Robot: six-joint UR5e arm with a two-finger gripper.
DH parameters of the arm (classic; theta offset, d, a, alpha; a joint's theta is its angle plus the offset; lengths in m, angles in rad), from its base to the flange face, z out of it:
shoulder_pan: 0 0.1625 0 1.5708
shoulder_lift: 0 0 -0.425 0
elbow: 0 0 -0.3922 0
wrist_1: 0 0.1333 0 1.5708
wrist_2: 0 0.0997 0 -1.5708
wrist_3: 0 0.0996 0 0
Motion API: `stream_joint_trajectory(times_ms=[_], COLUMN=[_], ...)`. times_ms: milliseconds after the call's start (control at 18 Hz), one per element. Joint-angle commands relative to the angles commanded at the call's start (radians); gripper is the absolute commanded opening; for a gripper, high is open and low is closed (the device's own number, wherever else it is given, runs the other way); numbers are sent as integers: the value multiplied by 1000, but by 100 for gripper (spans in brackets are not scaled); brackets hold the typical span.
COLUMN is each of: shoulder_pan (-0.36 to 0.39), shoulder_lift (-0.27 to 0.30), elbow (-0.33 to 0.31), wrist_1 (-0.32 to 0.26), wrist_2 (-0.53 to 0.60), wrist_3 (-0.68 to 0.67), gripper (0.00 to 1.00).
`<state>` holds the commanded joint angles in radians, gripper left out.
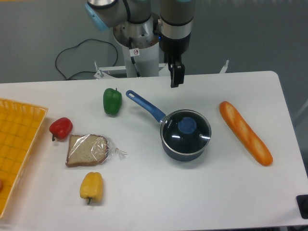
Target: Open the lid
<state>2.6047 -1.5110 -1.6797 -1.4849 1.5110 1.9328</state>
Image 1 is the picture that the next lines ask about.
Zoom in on yellow bell pepper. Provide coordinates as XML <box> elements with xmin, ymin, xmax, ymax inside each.
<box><xmin>79</xmin><ymin>172</ymin><xmax>103</xmax><ymax>205</ymax></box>

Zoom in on black table corner device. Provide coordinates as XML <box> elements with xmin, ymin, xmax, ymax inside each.
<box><xmin>296</xmin><ymin>194</ymin><xmax>308</xmax><ymax>219</ymax></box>

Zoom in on yellow woven basket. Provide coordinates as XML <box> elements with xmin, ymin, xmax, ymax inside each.
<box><xmin>0</xmin><ymin>98</ymin><xmax>48</xmax><ymax>218</ymax></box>

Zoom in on dark blue saucepan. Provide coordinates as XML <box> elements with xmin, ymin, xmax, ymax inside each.
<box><xmin>126</xmin><ymin>90</ymin><xmax>205</xmax><ymax>162</ymax></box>

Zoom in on glass pot lid blue knob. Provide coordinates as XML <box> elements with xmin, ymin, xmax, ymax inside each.
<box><xmin>160</xmin><ymin>109</ymin><xmax>212</xmax><ymax>155</ymax></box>

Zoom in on white table clamp bracket left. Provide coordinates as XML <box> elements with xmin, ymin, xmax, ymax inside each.
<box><xmin>94</xmin><ymin>61</ymin><xmax>127</xmax><ymax>79</ymax></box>

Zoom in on black floor cable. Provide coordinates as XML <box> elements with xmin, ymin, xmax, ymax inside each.
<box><xmin>55</xmin><ymin>38</ymin><xmax>119</xmax><ymax>80</ymax></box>

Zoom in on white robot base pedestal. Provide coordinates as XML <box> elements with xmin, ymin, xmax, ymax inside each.
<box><xmin>113</xmin><ymin>13</ymin><xmax>159</xmax><ymax>77</ymax></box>

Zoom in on green bell pepper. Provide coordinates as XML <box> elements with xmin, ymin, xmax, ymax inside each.
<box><xmin>103</xmin><ymin>88</ymin><xmax>122</xmax><ymax>116</ymax></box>

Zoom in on bagged bread slice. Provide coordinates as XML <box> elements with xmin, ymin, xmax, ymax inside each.
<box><xmin>65</xmin><ymin>134</ymin><xmax>127</xmax><ymax>167</ymax></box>

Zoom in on orange baguette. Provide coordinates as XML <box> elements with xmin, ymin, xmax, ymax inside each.
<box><xmin>219</xmin><ymin>101</ymin><xmax>273</xmax><ymax>167</ymax></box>

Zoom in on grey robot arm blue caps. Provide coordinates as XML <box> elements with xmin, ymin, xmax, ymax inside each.
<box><xmin>85</xmin><ymin>0</ymin><xmax>195</xmax><ymax>88</ymax></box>

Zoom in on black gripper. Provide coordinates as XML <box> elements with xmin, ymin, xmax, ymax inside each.
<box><xmin>159</xmin><ymin>35</ymin><xmax>191</xmax><ymax>88</ymax></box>

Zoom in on white table clamp bracket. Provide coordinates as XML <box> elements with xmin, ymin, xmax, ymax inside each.
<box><xmin>219</xmin><ymin>60</ymin><xmax>229</xmax><ymax>74</ymax></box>
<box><xmin>94</xmin><ymin>61</ymin><xmax>127</xmax><ymax>79</ymax></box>

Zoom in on white table clamp bracket right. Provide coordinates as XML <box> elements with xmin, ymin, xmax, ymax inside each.
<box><xmin>219</xmin><ymin>60</ymin><xmax>229</xmax><ymax>74</ymax></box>

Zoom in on red bell pepper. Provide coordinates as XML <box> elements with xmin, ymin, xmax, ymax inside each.
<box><xmin>49</xmin><ymin>117</ymin><xmax>73</xmax><ymax>141</ymax></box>

